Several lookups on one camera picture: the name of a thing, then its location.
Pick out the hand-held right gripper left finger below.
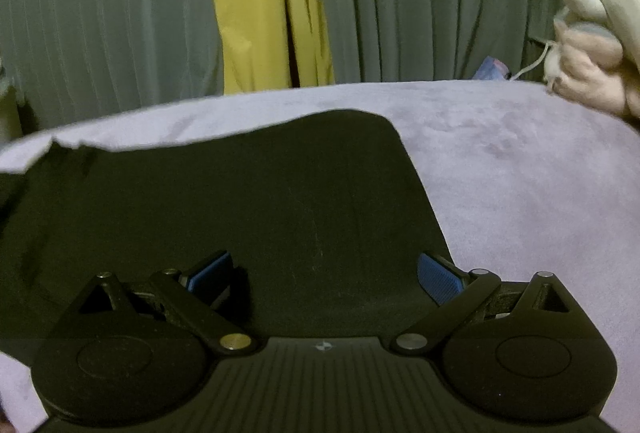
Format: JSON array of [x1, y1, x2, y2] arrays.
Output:
[[74, 250, 260, 358]]

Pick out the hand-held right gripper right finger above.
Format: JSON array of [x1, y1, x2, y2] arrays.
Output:
[[389, 253, 572, 356]]

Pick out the black pants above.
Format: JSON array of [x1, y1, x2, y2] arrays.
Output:
[[0, 109, 455, 364]]

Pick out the purple blanket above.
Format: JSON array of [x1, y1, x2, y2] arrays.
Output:
[[0, 79, 640, 429]]

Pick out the blue and pink packet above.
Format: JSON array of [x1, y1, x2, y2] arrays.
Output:
[[474, 56, 512, 82]]

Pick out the pale pillow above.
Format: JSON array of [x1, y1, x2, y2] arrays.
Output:
[[0, 60, 24, 146]]

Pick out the beige plush toy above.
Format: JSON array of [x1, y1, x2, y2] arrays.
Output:
[[544, 0, 640, 120]]

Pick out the yellow curtain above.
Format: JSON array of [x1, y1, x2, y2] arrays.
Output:
[[207, 0, 337, 96]]

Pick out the white cable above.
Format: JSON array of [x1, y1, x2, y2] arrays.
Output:
[[509, 40, 559, 82]]

